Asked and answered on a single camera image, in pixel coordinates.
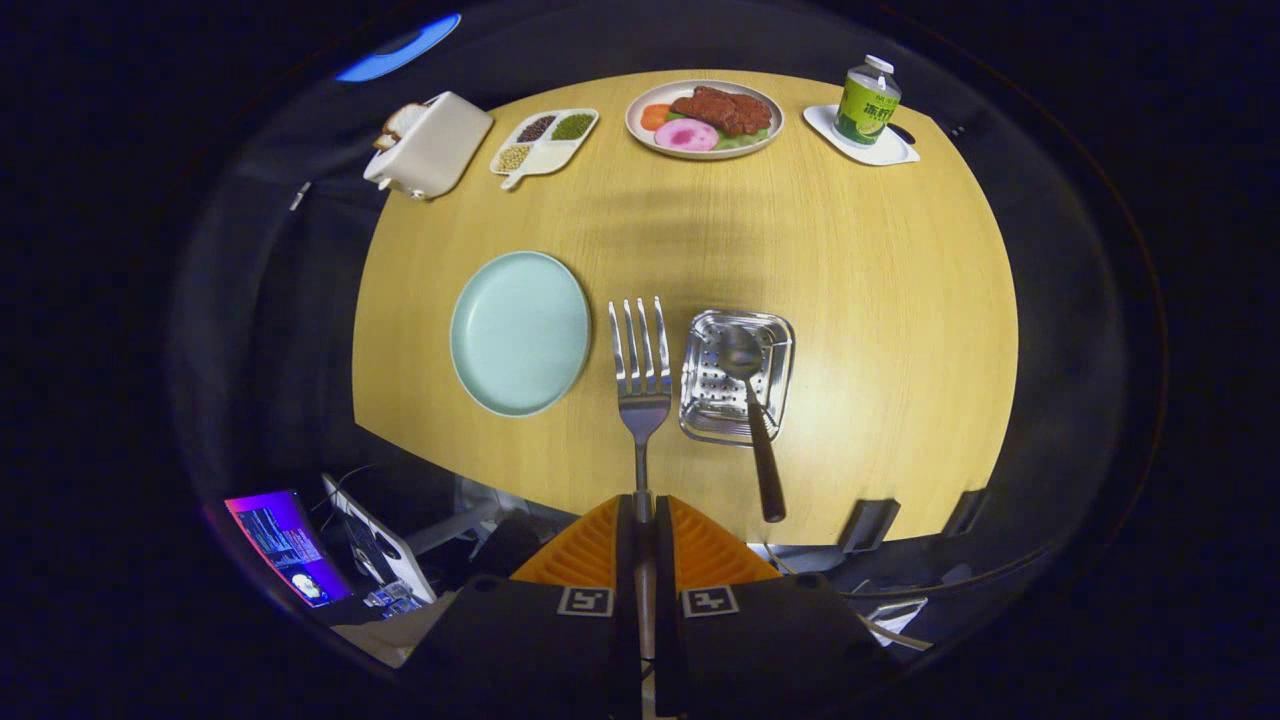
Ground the white divided bean dish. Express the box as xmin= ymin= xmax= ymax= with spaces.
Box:
xmin=489 ymin=108 xmax=601 ymax=191

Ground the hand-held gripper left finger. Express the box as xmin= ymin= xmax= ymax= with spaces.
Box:
xmin=405 ymin=493 xmax=641 ymax=711

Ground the laptop with purple screen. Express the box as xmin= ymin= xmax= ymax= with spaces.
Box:
xmin=223 ymin=489 xmax=354 ymax=609

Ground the black table clamp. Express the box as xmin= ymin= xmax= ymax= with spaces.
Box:
xmin=838 ymin=497 xmax=901 ymax=554
xmin=942 ymin=487 xmax=991 ymax=538

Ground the metal fork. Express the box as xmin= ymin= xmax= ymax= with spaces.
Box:
xmin=608 ymin=296 xmax=673 ymax=661

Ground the metal spoon dark handle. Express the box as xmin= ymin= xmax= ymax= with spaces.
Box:
xmin=722 ymin=325 xmax=787 ymax=524

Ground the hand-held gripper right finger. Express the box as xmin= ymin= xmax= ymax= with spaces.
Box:
xmin=655 ymin=495 xmax=901 ymax=711

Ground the white food plate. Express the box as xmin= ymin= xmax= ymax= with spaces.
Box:
xmin=625 ymin=79 xmax=785 ymax=161

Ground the brown steak piece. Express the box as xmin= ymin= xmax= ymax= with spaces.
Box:
xmin=670 ymin=86 xmax=774 ymax=137

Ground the light green plate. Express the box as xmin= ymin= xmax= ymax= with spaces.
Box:
xmin=449 ymin=250 xmax=593 ymax=418

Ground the sliced bread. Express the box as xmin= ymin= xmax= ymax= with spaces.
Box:
xmin=374 ymin=102 xmax=431 ymax=151

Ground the pink radish slice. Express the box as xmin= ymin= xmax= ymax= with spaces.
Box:
xmin=654 ymin=118 xmax=720 ymax=153

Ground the green label drink bottle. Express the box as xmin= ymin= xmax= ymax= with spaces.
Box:
xmin=833 ymin=54 xmax=903 ymax=147

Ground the white square coaster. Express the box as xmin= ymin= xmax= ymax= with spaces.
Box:
xmin=802 ymin=104 xmax=921 ymax=167

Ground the white open laptop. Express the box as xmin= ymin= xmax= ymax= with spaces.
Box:
xmin=320 ymin=473 xmax=438 ymax=604

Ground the perforated metal basket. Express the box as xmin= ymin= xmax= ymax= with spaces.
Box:
xmin=679 ymin=308 xmax=797 ymax=447

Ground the white bread box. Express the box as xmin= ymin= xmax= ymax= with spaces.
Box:
xmin=363 ymin=91 xmax=495 ymax=201

